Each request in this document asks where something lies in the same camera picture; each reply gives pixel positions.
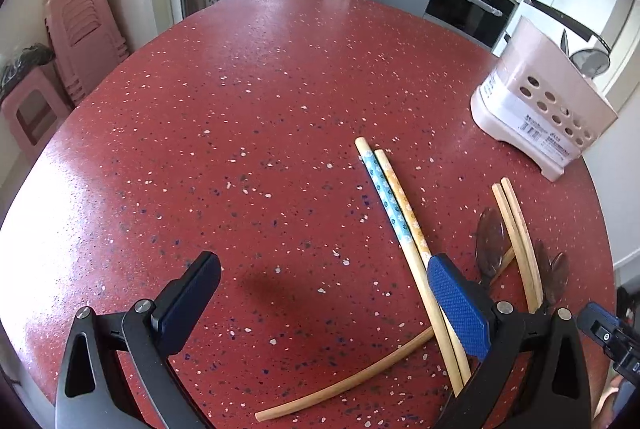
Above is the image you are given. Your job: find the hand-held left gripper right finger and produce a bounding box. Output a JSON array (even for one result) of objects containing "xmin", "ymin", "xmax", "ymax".
[{"xmin": 426, "ymin": 253, "xmax": 593, "ymax": 429}]

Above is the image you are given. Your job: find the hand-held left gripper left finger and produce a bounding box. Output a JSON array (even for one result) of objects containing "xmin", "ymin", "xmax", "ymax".
[{"xmin": 54, "ymin": 251, "xmax": 222, "ymax": 429}]

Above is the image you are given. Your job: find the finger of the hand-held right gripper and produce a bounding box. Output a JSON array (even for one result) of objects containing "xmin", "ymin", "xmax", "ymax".
[{"xmin": 576, "ymin": 302, "xmax": 623, "ymax": 350}]

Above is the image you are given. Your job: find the plain bamboo chopstick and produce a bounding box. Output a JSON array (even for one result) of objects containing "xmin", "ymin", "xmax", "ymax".
[
  {"xmin": 491, "ymin": 183, "xmax": 540, "ymax": 314},
  {"xmin": 501, "ymin": 178, "xmax": 545, "ymax": 307}
]

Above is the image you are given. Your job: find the orange patterned chopstick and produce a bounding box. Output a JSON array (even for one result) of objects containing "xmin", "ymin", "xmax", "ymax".
[{"xmin": 374, "ymin": 149, "xmax": 472, "ymax": 387}]

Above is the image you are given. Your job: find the blue patterned chopstick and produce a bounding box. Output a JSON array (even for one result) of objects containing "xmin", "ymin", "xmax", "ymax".
[{"xmin": 355, "ymin": 137, "xmax": 463, "ymax": 397}]

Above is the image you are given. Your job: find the curved bamboo chopstick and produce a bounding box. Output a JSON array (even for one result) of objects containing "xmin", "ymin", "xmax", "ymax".
[{"xmin": 255, "ymin": 246, "xmax": 516, "ymax": 422}]

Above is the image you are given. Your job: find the pink utensil holder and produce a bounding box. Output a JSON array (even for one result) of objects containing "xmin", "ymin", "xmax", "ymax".
[{"xmin": 470, "ymin": 16, "xmax": 619, "ymax": 182}]

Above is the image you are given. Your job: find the pink plastic stool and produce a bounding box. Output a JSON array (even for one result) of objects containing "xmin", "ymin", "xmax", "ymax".
[{"xmin": 0, "ymin": 69, "xmax": 73, "ymax": 160}]

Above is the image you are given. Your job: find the stack of pink stools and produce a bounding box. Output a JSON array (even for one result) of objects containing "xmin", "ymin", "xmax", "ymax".
[{"xmin": 44, "ymin": 0, "xmax": 132, "ymax": 107}]

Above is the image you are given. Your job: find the black plastic bag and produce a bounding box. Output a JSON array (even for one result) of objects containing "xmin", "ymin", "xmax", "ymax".
[{"xmin": 0, "ymin": 43, "xmax": 55, "ymax": 102}]

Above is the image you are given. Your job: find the black built-in oven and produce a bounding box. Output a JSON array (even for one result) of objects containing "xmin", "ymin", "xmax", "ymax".
[{"xmin": 424, "ymin": 0, "xmax": 518, "ymax": 50}]

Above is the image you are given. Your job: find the black long utensil handle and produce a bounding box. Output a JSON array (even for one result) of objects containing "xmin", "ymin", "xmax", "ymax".
[{"xmin": 522, "ymin": 0, "xmax": 613, "ymax": 55}]

